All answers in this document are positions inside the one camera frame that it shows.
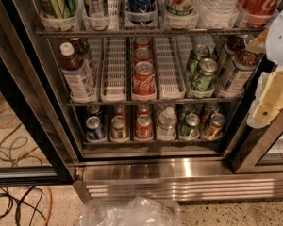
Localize gold soda can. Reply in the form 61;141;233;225
200;103;220;123
203;113;225;138

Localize left glass fridge door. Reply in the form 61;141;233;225
0;38;75;186

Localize green can middle front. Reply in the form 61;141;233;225
191;58;218;92

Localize empty white tray right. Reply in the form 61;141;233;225
154;37;186;100

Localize right glass fridge door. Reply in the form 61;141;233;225
232;109;283;173

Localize red coke can bottom rear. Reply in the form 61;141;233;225
136;104;152;116

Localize green soda can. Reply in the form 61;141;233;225
180;113;200;140
179;104;195;121

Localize gold soda can front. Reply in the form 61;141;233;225
203;113;225;138

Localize iced tea bottle left rear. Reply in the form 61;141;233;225
69;37;97;80

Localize red coke can bottom front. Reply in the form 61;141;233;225
135;114;153;140

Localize blue pepsi can rear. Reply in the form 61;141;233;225
87;105;104;121

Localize black floor cable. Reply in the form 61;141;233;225
0;186;47;226

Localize clear water bottle bottom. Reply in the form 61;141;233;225
157;107;177;141

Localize blue pepsi bottle top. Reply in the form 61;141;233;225
126;0;157;24

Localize iced tea bottle right rear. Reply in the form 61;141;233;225
216;35;249;71

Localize green can middle rear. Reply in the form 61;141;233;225
186;44;210;76

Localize red coke can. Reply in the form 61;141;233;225
135;114;153;140
136;104;152;116
133;48;153;65
133;37;152;50

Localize green soda can bottom rear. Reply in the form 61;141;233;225
179;104;195;121

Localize iced tea bottle left front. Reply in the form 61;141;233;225
60;42;94;103

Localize orange floor cable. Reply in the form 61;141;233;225
42;186;54;226

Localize iced tea bottle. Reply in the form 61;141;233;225
220;49;259;93
69;37;97;80
60;42;94;103
216;35;249;71

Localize red coca-cola can middle front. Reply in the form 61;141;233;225
133;62;155;95

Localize red coca-cola bottle top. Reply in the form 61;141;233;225
238;0;281;28

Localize gold soda can rear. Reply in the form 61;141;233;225
200;103;220;123

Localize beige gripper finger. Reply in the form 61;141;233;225
246;28;269;54
246;67;283;129

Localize iced tea bottle right front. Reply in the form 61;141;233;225
220;49;259;93

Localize glass fridge door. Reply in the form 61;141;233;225
0;38;75;186
232;109;283;173

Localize brown soda can rear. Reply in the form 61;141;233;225
113;105;128;118

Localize silver bottle top shelf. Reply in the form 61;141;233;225
84;0;109;18

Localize blue pepsi can front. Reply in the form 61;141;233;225
86;116;106;141

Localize steel fridge base grille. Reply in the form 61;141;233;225
73;158;283;202

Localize red coke can middle rear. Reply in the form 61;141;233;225
133;37;152;50

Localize green soda can bottom front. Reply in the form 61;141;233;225
180;113;200;140

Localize clear plastic bin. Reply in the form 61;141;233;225
79;196;182;226

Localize blue pepsi can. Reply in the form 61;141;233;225
86;116;106;141
87;105;104;121

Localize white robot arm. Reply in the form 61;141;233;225
246;10;283;129

